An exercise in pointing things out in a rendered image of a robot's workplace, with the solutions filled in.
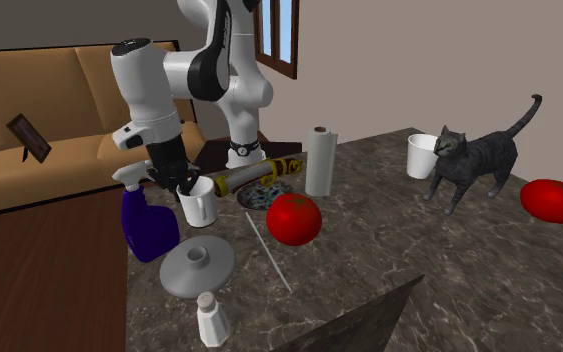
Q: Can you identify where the blue spray bottle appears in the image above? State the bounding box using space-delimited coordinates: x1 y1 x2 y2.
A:
112 160 182 264

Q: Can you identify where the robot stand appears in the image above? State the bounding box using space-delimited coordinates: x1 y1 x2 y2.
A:
189 138 304 180

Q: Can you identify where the grey round lid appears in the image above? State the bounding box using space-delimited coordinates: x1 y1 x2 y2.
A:
159 235 237 300

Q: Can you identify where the white mug with handle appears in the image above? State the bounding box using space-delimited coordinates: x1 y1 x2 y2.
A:
176 175 219 229

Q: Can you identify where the patterned plate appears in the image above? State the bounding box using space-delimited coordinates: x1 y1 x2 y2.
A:
236 180 295 211

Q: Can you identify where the round red tomato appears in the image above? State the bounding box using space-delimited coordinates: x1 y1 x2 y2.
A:
265 192 323 247

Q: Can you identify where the white paper towel roll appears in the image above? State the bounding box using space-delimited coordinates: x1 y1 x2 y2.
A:
304 126 339 198

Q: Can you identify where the grey and gold scroll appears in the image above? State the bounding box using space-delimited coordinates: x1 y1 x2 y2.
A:
213 156 305 199

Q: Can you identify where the dark picture frame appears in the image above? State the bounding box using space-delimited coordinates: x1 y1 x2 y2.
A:
6 113 53 165

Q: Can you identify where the tan sofa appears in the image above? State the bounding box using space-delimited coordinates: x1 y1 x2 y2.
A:
0 40 209 219

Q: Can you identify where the grey tabby cat figure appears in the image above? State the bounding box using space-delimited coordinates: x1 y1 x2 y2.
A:
422 93 543 216

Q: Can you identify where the white cup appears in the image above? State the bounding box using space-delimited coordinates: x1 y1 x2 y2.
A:
405 133 441 181

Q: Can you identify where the oval red tomato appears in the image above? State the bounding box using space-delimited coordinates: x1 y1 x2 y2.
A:
519 178 563 225

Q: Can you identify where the thin white stick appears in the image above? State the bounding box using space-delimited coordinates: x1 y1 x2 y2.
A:
245 210 293 294

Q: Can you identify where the white salt shaker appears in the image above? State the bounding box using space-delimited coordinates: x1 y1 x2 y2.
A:
196 291 231 348

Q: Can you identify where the brown framed window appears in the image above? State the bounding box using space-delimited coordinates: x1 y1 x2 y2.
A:
253 0 301 81

